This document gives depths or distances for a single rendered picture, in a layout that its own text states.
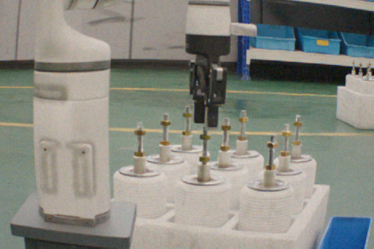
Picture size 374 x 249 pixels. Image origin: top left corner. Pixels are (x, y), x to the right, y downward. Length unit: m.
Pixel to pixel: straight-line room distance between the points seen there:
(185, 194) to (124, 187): 0.11
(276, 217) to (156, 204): 0.22
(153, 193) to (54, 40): 0.54
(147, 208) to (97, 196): 0.45
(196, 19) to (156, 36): 5.14
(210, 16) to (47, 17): 0.45
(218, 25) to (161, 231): 0.36
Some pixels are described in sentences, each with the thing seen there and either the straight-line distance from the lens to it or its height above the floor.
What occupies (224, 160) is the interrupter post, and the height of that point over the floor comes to 0.27.
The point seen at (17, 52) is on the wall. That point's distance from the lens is 6.46.
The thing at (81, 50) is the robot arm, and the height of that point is 0.49.
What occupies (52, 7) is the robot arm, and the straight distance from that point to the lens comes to 0.70.
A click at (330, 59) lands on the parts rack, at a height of 0.22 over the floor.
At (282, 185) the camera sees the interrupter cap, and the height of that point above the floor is 0.25.
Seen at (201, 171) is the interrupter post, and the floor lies 0.27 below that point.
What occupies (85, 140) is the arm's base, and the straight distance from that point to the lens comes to 0.71.
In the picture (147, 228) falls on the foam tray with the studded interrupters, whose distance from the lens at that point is 1.15.
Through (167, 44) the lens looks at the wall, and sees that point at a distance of 6.24.
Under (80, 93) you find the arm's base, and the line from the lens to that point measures 0.70.
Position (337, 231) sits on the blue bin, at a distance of 1.42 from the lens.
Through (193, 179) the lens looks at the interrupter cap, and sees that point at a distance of 1.17.
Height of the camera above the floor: 0.53
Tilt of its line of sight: 8 degrees down
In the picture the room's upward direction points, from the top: 2 degrees clockwise
